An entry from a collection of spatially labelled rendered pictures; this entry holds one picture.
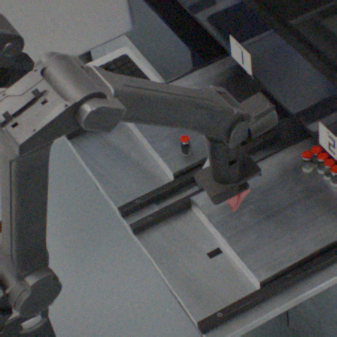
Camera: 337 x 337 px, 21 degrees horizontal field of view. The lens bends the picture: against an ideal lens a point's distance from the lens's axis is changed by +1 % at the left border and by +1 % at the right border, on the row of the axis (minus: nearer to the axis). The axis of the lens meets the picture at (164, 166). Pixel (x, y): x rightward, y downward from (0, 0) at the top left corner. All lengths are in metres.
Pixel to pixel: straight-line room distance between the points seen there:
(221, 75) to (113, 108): 1.09
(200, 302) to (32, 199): 0.63
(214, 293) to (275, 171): 0.34
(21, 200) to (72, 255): 1.84
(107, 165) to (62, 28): 0.49
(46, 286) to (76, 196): 1.84
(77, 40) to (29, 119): 1.33
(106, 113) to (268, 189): 0.86
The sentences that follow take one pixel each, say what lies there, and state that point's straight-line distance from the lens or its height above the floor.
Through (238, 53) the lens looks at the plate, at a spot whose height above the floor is 1.02.
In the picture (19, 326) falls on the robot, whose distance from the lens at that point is 1.65.
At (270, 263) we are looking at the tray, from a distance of 1.82.
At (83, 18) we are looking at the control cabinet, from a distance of 2.41.
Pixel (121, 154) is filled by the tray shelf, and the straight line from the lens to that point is 2.07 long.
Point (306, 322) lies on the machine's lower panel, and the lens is 2.51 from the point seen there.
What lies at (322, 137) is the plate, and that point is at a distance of 1.86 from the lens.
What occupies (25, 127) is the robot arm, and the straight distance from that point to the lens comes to 1.12.
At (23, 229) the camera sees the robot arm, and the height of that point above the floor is 1.40.
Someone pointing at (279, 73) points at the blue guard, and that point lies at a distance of 1.91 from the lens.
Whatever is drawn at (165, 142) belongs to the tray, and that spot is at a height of 0.88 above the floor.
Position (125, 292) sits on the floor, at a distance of 2.92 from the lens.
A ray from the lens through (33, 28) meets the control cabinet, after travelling 2.36.
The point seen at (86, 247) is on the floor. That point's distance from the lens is 3.06.
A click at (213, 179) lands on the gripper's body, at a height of 1.17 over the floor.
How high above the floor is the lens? 2.34
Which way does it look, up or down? 46 degrees down
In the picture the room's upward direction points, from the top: 11 degrees counter-clockwise
